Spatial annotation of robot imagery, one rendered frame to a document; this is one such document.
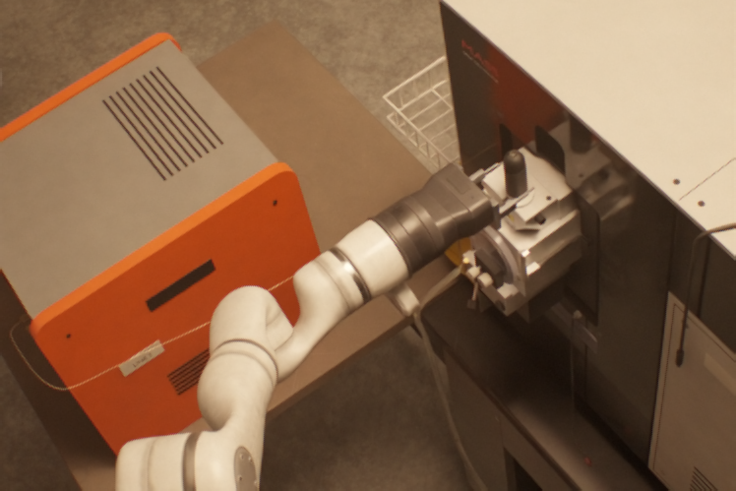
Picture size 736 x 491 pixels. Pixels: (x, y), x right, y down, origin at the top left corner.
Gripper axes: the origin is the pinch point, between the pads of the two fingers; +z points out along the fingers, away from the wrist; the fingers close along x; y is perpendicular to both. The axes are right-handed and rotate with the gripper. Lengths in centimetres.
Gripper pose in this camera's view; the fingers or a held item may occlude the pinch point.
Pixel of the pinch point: (519, 174)
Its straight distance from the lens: 142.3
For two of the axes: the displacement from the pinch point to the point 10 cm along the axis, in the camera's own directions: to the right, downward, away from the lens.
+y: -1.5, -6.0, -7.9
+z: 8.1, -5.3, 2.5
